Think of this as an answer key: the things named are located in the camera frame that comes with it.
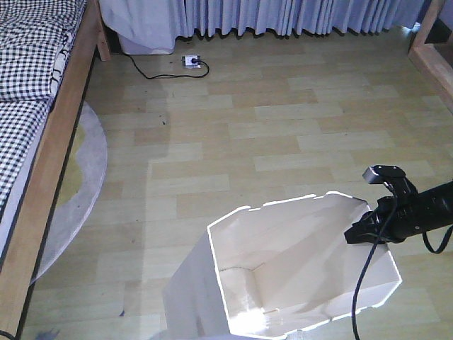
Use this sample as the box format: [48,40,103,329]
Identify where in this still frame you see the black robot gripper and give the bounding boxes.
[344,196,425,244]

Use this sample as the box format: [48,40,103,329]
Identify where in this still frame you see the white plastic trash bin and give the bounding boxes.
[163,191,402,339]

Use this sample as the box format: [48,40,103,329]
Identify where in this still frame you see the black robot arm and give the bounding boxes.
[344,182,452,244]

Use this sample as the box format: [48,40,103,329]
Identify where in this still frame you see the floor power socket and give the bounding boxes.
[181,55,202,69]

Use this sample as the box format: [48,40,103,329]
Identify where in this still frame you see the grey round rug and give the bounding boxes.
[31,102,108,283]

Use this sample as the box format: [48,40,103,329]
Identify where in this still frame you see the white pleated curtain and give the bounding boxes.
[99,1,424,55]

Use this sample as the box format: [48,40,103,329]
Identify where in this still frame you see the black white checkered bedding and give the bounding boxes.
[1,1,86,210]

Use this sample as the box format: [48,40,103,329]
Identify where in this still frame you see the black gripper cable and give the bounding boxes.
[350,196,401,340]

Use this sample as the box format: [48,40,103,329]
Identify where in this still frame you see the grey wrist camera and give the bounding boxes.
[362,164,406,184]

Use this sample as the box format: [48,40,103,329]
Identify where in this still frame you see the wooden furniture frame right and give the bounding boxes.
[408,1,452,112]

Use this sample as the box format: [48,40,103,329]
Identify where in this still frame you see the black power cord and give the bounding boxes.
[122,52,210,81]

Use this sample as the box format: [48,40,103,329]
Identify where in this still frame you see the wooden bed frame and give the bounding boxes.
[1,1,110,339]

